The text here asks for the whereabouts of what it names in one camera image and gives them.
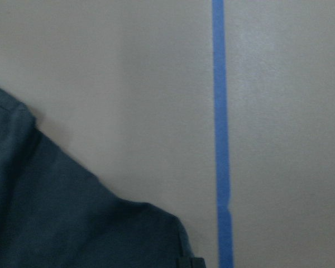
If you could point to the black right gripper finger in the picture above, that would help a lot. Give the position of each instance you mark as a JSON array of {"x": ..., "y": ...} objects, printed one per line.
[{"x": 191, "y": 262}]

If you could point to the black graphic t-shirt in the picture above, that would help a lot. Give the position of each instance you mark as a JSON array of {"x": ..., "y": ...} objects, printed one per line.
[{"x": 55, "y": 213}]

